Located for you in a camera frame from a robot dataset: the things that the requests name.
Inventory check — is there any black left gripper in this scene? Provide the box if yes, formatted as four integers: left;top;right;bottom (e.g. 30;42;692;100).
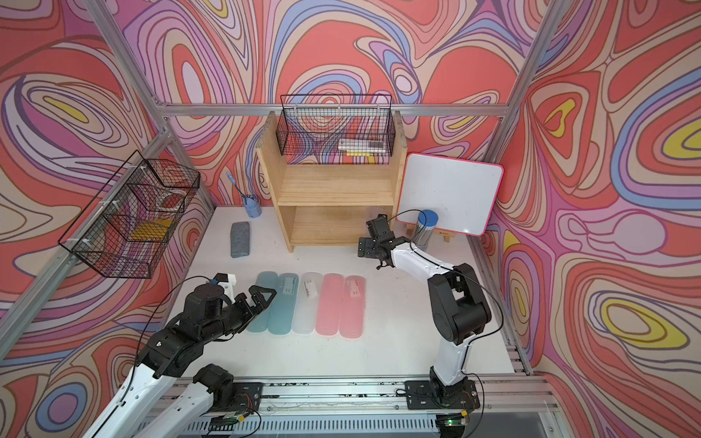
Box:
199;284;276;346

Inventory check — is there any teal pencil case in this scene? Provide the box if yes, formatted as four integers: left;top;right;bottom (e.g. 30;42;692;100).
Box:
246;271;279;333
268;273;299;336

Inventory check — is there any clear pencil case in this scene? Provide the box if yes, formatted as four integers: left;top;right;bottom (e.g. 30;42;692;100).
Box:
292;272;323;335

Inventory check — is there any pink pencil case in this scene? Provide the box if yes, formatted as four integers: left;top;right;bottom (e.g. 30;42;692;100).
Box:
339;276;366;339
315;274;344;337

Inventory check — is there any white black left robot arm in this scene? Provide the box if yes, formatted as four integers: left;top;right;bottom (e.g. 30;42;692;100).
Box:
85;280;277;437

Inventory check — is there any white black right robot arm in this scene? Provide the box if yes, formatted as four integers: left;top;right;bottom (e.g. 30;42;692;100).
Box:
358;215;492;412

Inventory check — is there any wooden two-tier shelf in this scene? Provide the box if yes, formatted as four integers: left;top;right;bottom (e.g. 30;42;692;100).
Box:
255;112;408;253

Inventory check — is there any colored pencil tube blue lid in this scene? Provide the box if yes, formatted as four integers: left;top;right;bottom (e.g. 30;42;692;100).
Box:
412;210;439;251

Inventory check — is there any wooden board easel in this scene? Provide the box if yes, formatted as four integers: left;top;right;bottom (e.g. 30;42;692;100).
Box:
406;224;456;245

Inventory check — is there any grey felt eraser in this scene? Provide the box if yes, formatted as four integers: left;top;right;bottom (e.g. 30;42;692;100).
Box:
230;222;251;258

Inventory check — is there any blue pen cup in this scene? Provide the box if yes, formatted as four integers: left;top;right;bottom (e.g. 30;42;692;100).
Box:
226;171;262;218

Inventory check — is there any silver box in basket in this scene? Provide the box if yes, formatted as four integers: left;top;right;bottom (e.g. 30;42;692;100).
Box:
337;138;386;154

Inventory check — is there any yellow item in side basket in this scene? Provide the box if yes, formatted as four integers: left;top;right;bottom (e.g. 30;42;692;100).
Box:
130;219;173;243

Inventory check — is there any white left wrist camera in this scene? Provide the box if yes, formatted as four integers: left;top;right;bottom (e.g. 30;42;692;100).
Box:
211;273;237;300

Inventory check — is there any white board pink frame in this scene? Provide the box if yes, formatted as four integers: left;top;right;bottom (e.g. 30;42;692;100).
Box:
396;153;504;237

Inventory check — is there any black wire basket on shelf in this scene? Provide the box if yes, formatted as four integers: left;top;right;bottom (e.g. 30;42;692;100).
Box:
277;92;396;165

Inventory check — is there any black wire basket on frame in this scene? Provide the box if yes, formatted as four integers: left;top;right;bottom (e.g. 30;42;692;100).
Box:
58;151;201;279

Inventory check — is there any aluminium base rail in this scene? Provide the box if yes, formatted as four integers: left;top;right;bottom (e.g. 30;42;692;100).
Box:
97;374;571;438

